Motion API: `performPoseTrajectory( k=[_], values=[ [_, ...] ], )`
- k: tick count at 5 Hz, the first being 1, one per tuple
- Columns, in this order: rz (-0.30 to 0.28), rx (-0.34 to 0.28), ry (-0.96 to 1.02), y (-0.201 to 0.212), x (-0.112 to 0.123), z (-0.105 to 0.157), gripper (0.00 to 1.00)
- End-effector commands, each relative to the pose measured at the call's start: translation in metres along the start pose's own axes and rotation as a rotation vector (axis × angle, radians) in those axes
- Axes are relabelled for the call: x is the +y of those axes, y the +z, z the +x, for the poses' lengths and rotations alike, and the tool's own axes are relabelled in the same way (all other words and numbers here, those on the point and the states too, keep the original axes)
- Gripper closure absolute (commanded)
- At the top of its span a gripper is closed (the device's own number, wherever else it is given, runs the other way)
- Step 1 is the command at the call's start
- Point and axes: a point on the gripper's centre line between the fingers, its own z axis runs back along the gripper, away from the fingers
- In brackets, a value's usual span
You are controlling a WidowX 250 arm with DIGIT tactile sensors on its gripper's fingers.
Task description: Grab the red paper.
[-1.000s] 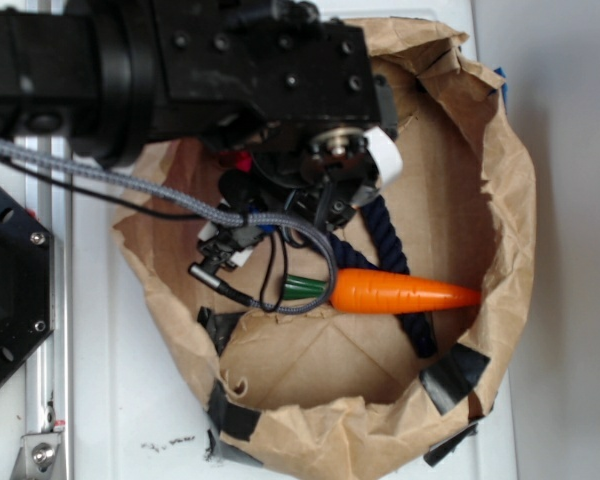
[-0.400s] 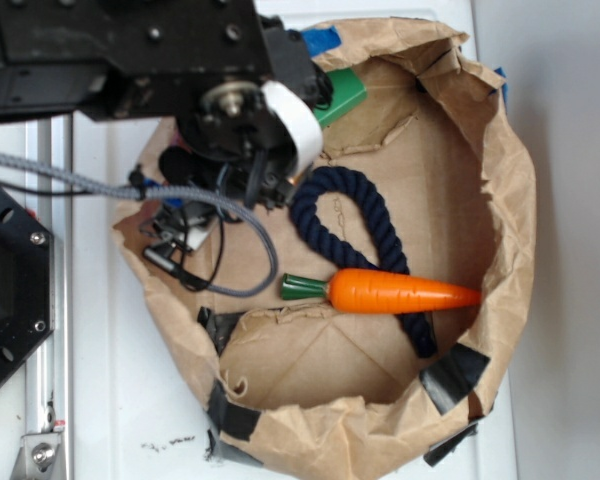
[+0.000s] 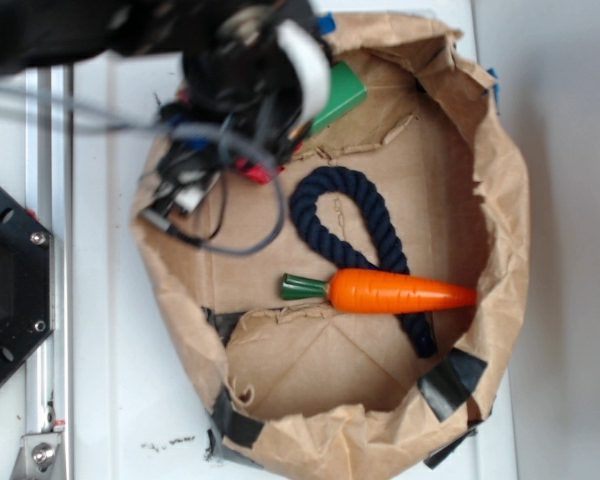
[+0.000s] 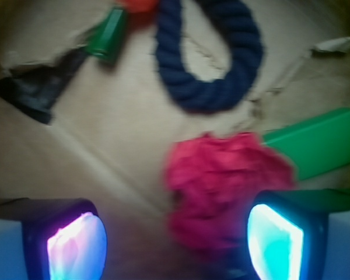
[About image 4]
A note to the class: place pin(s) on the brown paper bag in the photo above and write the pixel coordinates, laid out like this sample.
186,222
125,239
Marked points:
113,128

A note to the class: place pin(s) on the red paper ball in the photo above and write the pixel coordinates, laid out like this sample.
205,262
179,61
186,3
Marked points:
214,182

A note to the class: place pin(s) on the green cylinder block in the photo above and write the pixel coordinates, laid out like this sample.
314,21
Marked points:
316,145

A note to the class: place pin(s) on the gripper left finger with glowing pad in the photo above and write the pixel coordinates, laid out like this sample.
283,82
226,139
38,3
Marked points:
51,239

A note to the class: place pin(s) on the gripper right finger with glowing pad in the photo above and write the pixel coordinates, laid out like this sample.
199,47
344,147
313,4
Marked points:
301,234

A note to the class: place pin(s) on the orange toy carrot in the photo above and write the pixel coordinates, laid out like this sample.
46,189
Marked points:
107,38

